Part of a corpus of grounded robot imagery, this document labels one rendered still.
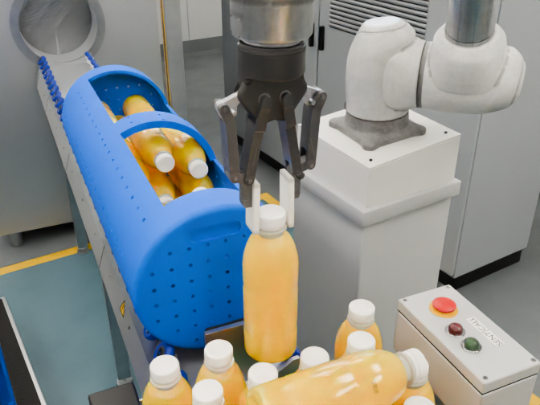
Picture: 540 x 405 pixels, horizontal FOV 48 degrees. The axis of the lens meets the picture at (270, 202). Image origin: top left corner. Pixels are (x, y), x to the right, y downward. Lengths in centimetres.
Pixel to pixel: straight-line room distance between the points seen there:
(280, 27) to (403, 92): 83
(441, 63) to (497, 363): 70
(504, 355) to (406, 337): 16
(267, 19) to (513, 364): 57
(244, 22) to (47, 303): 240
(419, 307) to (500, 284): 209
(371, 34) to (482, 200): 147
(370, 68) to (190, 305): 70
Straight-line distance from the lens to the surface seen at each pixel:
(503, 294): 301
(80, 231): 317
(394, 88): 145
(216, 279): 103
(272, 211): 77
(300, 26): 65
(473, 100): 144
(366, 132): 150
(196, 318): 106
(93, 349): 264
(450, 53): 138
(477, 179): 269
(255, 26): 64
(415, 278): 171
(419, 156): 150
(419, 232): 162
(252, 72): 67
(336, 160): 150
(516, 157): 284
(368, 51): 144
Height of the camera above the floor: 169
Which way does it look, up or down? 28 degrees down
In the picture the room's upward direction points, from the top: straight up
